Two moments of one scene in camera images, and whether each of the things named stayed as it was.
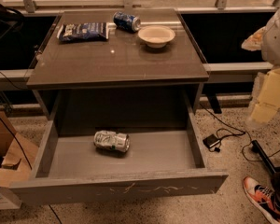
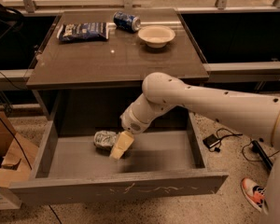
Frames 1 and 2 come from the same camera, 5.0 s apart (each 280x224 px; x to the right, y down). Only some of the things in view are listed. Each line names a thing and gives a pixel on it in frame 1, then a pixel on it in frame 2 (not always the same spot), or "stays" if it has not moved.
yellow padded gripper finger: [269, 91] -> [132, 125]
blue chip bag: [84, 32] stays
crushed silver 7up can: [112, 140] stays
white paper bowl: [156, 35] stays
